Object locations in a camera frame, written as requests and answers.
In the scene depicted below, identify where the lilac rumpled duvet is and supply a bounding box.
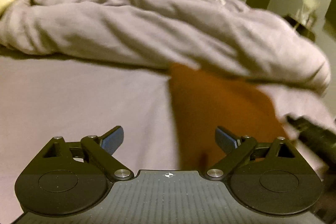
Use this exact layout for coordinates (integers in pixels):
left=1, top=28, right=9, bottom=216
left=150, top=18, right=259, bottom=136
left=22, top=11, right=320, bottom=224
left=1, top=0, right=331, bottom=94

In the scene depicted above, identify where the lilac bed sheet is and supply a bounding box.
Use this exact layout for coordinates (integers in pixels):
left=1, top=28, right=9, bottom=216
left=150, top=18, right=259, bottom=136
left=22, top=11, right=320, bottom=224
left=0, top=53, right=336, bottom=224

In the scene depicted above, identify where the rust brown knit cardigan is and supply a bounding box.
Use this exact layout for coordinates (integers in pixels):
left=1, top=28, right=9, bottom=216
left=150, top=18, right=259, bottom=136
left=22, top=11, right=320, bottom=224
left=169, top=64, right=287, bottom=172

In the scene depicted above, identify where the dark wall television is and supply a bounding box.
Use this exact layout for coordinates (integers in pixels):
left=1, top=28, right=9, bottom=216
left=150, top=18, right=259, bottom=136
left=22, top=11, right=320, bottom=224
left=325, top=0, right=336, bottom=28

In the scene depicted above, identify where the black bedside table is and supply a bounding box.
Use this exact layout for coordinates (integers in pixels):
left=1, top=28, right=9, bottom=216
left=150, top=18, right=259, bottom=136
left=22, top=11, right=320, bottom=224
left=283, top=14, right=315, bottom=43

